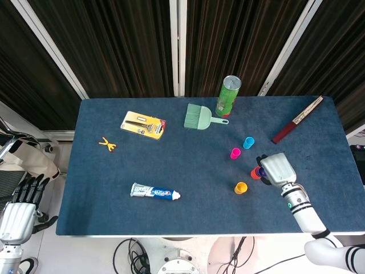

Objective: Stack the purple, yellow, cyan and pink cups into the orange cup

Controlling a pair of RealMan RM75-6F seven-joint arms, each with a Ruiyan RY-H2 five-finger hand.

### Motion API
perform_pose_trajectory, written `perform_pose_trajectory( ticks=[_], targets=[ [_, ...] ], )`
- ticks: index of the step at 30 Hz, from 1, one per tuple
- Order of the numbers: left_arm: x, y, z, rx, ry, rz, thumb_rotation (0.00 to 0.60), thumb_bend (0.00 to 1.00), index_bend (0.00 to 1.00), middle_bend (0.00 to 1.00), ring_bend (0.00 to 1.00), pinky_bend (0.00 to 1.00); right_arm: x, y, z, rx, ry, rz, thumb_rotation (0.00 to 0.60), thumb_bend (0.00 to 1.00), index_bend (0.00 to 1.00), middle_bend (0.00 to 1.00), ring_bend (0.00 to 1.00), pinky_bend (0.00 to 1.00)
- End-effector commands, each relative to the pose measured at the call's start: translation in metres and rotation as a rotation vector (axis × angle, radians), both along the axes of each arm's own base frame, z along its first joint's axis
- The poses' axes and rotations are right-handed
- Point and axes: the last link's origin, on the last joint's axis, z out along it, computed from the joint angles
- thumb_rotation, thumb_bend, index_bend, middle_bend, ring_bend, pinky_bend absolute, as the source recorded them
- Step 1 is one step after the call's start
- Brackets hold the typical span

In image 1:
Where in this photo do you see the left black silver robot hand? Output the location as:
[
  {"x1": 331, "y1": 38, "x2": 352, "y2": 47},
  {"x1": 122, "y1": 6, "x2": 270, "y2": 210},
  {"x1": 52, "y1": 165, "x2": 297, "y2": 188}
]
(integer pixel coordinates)
[{"x1": 0, "y1": 173, "x2": 59, "y2": 245}]

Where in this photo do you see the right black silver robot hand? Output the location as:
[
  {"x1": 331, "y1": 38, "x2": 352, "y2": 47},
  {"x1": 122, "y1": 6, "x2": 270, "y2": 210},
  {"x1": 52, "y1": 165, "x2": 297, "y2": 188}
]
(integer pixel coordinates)
[{"x1": 255, "y1": 152, "x2": 297, "y2": 188}]

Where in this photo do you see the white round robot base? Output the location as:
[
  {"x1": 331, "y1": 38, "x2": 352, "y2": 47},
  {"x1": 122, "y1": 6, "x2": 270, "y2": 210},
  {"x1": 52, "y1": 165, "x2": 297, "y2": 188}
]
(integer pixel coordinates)
[{"x1": 156, "y1": 247, "x2": 200, "y2": 274}]

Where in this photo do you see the dark red folded fan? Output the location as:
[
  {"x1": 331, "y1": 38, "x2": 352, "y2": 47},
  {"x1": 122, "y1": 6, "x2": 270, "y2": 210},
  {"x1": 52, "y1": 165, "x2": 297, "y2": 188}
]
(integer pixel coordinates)
[{"x1": 272, "y1": 95, "x2": 325, "y2": 145}]

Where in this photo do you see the green chips can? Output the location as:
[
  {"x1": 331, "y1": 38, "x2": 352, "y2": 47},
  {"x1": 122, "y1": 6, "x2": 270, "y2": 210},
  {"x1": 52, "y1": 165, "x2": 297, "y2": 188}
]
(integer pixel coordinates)
[{"x1": 215, "y1": 75, "x2": 242, "y2": 119}]

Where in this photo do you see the blue table mat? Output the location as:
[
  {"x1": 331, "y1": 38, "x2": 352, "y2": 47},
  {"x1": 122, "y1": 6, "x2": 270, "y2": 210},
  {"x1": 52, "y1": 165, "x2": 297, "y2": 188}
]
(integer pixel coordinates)
[{"x1": 55, "y1": 96, "x2": 365, "y2": 237}]

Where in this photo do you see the mint green hand brush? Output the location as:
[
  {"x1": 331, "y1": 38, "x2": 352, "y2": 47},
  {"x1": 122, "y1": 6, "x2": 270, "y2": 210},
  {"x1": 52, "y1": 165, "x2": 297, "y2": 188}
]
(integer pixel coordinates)
[{"x1": 183, "y1": 103, "x2": 230, "y2": 131}]

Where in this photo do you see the yellow rubber figure toy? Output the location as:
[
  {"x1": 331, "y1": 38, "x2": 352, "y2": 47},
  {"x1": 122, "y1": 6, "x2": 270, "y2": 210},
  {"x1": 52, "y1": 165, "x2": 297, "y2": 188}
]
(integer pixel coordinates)
[{"x1": 98, "y1": 136, "x2": 117, "y2": 152}]

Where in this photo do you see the white blue toothpaste tube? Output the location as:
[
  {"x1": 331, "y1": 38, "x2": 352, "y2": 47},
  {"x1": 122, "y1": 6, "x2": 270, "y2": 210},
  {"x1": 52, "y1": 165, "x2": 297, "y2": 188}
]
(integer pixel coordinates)
[{"x1": 130, "y1": 182, "x2": 181, "y2": 202}]

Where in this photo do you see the dark brown curtain panel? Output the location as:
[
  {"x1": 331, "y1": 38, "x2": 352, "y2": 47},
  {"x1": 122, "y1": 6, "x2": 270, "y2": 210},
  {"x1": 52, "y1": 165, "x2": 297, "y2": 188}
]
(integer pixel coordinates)
[
  {"x1": 267, "y1": 0, "x2": 365, "y2": 135},
  {"x1": 184, "y1": 0, "x2": 310, "y2": 98},
  {"x1": 27, "y1": 0, "x2": 175, "y2": 99},
  {"x1": 0, "y1": 0, "x2": 82, "y2": 131}
]

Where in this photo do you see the razor in yellow package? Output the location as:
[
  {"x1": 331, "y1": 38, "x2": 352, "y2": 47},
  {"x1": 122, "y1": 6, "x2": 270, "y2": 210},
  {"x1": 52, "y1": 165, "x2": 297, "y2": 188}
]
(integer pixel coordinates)
[{"x1": 120, "y1": 110, "x2": 167, "y2": 141}]

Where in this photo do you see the black cable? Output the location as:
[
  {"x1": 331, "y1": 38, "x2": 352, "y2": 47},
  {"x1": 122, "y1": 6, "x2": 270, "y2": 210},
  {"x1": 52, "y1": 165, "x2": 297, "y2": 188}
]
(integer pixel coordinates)
[
  {"x1": 218, "y1": 236, "x2": 249, "y2": 274},
  {"x1": 112, "y1": 237, "x2": 152, "y2": 274}
]

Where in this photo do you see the white frame post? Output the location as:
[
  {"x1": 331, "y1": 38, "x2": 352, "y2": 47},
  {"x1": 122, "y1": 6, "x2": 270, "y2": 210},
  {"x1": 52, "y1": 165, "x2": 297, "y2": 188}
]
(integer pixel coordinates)
[
  {"x1": 10, "y1": 0, "x2": 90, "y2": 100},
  {"x1": 169, "y1": 0, "x2": 188, "y2": 97},
  {"x1": 258, "y1": 0, "x2": 326, "y2": 97}
]

